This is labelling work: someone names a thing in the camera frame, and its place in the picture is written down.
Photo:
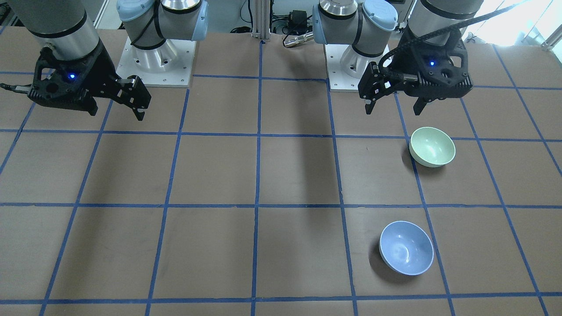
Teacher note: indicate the light green bowl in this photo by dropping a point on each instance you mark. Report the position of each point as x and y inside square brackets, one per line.
[431, 147]

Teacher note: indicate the blue bowl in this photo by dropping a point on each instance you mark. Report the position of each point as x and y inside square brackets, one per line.
[406, 248]

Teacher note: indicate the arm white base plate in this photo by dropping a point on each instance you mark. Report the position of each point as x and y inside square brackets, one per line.
[345, 66]
[170, 65]

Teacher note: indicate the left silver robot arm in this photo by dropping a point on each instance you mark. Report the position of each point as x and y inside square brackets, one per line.
[367, 26]

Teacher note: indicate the silver cylindrical connector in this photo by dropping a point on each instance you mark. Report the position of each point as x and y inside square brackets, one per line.
[298, 40]

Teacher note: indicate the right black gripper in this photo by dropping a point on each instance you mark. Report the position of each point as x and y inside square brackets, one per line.
[100, 70]

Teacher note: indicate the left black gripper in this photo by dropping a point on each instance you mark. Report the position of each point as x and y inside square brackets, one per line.
[398, 64]

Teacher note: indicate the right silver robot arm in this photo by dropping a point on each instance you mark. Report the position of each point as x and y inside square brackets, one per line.
[149, 24]

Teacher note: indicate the aluminium frame post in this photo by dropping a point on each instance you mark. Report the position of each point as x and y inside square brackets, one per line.
[260, 12]

